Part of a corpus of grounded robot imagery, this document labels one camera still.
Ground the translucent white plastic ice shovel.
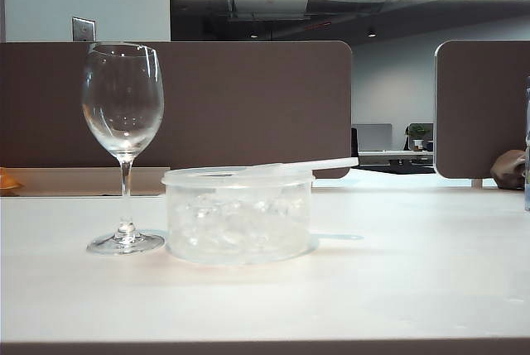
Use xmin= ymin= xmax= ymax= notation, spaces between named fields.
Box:
xmin=194 ymin=156 xmax=359 ymax=179

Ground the pile of ice cubes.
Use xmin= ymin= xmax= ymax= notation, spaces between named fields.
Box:
xmin=171 ymin=194 xmax=306 ymax=256

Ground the clear wine glass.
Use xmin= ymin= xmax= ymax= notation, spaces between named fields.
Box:
xmin=81 ymin=41 xmax=166 ymax=256

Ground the clear round plastic container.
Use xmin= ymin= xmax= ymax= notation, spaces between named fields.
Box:
xmin=161 ymin=166 xmax=316 ymax=266

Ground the wide brown desk partition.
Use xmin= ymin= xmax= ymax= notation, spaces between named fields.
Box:
xmin=0 ymin=40 xmax=354 ymax=180

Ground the grey background screen panel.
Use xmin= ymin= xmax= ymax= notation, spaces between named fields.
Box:
xmin=356 ymin=123 xmax=393 ymax=152

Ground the white background desk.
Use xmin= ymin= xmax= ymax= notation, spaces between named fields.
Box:
xmin=357 ymin=149 xmax=436 ymax=167

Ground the green potted plant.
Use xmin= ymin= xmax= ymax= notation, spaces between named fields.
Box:
xmin=404 ymin=123 xmax=432 ymax=152

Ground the beige wooden desk panel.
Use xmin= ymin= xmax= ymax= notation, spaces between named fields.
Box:
xmin=0 ymin=166 xmax=171 ymax=197

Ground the brown lumpy object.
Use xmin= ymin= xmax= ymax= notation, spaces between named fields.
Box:
xmin=489 ymin=149 xmax=528 ymax=190

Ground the grey wall switch plate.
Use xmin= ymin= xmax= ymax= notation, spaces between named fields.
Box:
xmin=71 ymin=17 xmax=97 ymax=43

